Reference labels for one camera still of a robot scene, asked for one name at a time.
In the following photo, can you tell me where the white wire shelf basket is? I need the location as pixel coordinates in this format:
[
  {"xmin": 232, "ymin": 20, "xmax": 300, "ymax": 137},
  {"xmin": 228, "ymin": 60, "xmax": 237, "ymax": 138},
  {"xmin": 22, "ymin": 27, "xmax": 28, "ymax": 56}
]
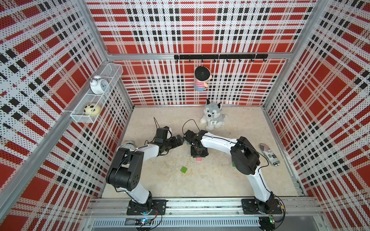
[{"xmin": 70, "ymin": 63, "xmax": 123, "ymax": 124}]

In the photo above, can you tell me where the grey husky plush toy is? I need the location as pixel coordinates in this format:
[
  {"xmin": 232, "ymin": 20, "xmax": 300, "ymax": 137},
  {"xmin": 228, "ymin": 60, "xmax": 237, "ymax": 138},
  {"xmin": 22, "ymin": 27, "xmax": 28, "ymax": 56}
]
[{"xmin": 200, "ymin": 99, "xmax": 226, "ymax": 131}]

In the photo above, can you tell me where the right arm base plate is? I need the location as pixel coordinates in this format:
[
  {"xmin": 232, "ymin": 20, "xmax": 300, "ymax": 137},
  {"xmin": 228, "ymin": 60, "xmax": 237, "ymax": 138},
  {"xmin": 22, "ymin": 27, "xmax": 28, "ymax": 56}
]
[{"xmin": 241, "ymin": 199, "xmax": 283, "ymax": 215}]

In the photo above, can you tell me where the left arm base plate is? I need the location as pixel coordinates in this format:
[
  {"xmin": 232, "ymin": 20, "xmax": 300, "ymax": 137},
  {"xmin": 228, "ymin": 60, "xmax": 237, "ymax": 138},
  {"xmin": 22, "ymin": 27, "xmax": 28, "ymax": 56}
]
[{"xmin": 126, "ymin": 198, "xmax": 167, "ymax": 216}]

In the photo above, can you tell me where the panda face ball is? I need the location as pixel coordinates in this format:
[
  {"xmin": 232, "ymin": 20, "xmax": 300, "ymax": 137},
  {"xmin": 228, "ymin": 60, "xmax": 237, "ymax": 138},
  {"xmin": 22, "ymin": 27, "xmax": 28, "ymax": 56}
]
[{"xmin": 83, "ymin": 103, "xmax": 101, "ymax": 117}]

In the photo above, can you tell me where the white alarm clock on table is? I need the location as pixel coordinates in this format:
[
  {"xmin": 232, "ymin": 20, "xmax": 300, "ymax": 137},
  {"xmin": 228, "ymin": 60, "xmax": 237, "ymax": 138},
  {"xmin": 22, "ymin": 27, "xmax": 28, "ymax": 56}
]
[{"xmin": 120, "ymin": 141, "xmax": 136, "ymax": 150}]

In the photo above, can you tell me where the electronics board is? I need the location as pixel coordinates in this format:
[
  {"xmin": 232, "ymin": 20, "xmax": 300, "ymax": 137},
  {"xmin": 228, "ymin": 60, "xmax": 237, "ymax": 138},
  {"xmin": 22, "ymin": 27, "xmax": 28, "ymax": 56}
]
[
  {"xmin": 135, "ymin": 218, "xmax": 152, "ymax": 226},
  {"xmin": 259, "ymin": 217, "xmax": 275, "ymax": 231}
]

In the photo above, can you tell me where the black hook rail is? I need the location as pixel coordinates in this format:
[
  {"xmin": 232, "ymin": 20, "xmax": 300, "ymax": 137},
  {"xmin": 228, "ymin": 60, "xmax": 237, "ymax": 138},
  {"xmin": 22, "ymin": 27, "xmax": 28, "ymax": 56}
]
[{"xmin": 174, "ymin": 54, "xmax": 268, "ymax": 61}]

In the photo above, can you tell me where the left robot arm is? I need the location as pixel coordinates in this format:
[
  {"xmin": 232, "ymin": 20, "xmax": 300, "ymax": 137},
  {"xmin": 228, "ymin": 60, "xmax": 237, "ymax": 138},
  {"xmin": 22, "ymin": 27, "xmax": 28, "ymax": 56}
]
[{"xmin": 106, "ymin": 126, "xmax": 184, "ymax": 207}]

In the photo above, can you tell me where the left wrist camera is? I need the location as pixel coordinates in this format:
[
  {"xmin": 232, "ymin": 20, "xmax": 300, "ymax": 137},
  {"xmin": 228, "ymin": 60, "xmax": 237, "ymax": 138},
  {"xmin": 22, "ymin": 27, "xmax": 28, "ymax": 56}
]
[{"xmin": 164, "ymin": 126, "xmax": 172, "ymax": 139}]

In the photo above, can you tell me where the right electronics board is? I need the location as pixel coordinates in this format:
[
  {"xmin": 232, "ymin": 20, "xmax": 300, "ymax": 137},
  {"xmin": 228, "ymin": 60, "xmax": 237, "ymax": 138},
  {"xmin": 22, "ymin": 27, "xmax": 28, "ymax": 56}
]
[{"xmin": 259, "ymin": 217, "xmax": 275, "ymax": 231}]

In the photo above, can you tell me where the white alarm clock on shelf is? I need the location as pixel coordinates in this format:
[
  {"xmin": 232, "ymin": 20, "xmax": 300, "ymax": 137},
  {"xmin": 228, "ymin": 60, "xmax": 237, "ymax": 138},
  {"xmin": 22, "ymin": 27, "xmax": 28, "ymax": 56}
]
[{"xmin": 90, "ymin": 75, "xmax": 110, "ymax": 95}]

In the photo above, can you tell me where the left electronics board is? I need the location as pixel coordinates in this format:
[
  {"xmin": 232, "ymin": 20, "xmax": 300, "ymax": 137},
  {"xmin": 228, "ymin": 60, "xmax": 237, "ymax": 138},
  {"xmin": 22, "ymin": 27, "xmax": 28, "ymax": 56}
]
[{"xmin": 135, "ymin": 218, "xmax": 152, "ymax": 226}]

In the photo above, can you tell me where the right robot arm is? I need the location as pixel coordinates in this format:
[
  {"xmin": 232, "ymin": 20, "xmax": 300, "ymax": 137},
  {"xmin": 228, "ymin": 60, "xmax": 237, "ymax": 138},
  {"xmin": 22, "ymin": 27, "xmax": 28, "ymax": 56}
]
[{"xmin": 184, "ymin": 130, "xmax": 277, "ymax": 214}]

